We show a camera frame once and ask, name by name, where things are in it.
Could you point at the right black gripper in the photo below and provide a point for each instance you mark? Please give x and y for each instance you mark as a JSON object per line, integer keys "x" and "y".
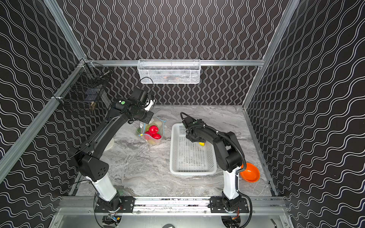
{"x": 192, "y": 136}

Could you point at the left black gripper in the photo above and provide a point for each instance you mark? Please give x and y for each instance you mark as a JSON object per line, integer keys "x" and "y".
{"x": 143, "y": 117}

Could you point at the small red toy apple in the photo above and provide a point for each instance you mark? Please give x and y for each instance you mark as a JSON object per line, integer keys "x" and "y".
{"x": 153, "y": 129}

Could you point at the clear blue-zip bag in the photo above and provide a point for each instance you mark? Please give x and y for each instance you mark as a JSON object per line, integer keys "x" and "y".
{"x": 143, "y": 133}

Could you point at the red toy fruit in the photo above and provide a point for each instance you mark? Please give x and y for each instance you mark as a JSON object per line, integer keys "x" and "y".
{"x": 156, "y": 136}

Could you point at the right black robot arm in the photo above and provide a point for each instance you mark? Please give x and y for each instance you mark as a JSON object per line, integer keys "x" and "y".
{"x": 229, "y": 156}

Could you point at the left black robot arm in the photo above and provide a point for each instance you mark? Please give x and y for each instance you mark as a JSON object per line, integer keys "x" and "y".
{"x": 88, "y": 155}

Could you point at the orange object behind arm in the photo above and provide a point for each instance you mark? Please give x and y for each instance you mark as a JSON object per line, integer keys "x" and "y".
{"x": 251, "y": 174}

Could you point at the white plastic perforated basket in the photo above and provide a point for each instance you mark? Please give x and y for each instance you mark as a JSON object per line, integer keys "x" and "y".
{"x": 190, "y": 158}

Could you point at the white tape roll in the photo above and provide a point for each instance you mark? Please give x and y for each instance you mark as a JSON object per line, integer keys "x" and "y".
{"x": 110, "y": 144}

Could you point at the white wire wall basket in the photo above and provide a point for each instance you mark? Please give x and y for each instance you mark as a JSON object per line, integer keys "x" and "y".
{"x": 169, "y": 71}

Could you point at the black wire wall basket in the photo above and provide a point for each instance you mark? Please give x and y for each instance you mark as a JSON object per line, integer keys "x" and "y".
{"x": 87, "y": 91}

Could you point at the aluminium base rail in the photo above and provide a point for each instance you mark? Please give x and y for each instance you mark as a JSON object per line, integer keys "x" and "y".
{"x": 166, "y": 206}

